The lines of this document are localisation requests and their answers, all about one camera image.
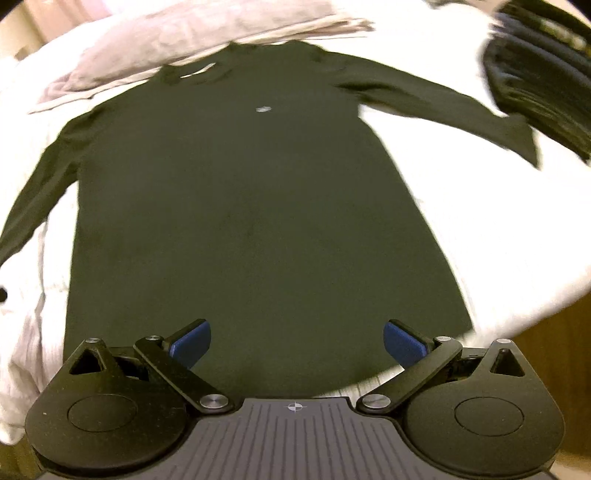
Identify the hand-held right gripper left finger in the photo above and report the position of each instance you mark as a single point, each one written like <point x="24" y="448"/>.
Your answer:
<point x="191" y="345"/>

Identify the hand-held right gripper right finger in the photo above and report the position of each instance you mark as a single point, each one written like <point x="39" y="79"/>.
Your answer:
<point x="404" y="344"/>

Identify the black long-sleeve shirt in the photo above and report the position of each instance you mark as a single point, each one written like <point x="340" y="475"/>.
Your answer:
<point x="240" y="207"/>

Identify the grey striped bed cover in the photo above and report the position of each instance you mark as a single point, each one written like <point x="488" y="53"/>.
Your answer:
<point x="489" y="221"/>

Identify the dark brown hooded garment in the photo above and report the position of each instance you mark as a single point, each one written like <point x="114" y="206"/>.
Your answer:
<point x="545" y="78"/>

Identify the pink blanket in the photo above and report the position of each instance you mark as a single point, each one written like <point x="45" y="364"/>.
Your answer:
<point x="184" y="41"/>

